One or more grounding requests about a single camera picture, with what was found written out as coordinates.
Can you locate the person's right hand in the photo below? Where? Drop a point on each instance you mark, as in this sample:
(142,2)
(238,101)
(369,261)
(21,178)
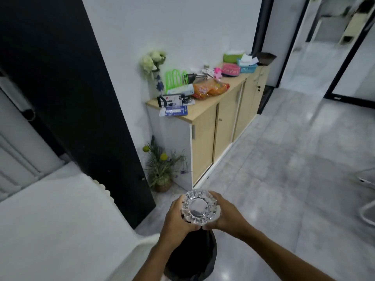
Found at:
(228,216)

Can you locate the person's left hand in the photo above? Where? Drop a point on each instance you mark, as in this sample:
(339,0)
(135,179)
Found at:
(175,220)

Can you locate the person's left thumb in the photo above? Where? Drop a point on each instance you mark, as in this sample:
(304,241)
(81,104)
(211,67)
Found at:
(191,226)

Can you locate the person's right thumb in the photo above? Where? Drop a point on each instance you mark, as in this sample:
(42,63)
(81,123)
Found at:
(211,224)

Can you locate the clear glass ashtray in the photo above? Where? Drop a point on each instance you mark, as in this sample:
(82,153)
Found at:
(200,207)

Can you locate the person's right forearm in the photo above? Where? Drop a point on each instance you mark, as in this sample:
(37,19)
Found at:
(281,257)

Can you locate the person's left forearm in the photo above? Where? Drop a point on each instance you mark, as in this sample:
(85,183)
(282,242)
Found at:
(164,260)

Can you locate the black trash bag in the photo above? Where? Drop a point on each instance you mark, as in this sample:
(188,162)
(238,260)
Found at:
(193,257)

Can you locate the potted plant with yellow balls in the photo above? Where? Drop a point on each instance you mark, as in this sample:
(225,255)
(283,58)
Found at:
(162,168)

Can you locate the long wooden sideboard cabinet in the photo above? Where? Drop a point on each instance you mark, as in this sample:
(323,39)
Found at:
(216,128)

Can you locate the blue white paper packet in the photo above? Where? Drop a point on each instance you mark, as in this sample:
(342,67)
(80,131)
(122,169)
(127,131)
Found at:
(173,110)

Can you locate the black product box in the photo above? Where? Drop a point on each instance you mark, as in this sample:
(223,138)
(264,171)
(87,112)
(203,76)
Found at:
(172,100)

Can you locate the orange snack bag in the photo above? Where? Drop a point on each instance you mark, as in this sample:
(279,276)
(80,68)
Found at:
(208,89)

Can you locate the white light blue tube box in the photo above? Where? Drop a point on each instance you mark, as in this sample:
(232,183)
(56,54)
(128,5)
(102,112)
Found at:
(181,90)

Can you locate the white blue patterned vase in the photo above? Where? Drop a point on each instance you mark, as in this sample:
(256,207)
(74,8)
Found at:
(157,84)

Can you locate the green plastic file rack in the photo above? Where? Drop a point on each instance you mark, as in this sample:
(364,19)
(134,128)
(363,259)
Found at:
(175,80)

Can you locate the pink small toy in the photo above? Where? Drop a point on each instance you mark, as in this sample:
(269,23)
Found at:
(217,73)

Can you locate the pink round container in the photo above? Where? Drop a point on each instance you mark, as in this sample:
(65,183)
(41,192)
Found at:
(231,69)

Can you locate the blue plastic basket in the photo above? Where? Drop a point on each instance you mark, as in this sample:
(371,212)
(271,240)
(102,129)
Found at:
(247,67)

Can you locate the white artificial flowers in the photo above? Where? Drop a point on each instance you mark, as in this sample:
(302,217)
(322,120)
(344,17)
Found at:
(152,61)

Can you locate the green tissue box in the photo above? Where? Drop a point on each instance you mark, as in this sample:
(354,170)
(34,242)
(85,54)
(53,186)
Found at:
(233,57)

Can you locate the black door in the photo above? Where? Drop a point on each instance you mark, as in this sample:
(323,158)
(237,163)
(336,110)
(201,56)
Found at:
(73,99)

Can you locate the white radiator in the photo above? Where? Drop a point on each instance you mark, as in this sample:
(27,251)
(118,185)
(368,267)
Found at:
(20,143)

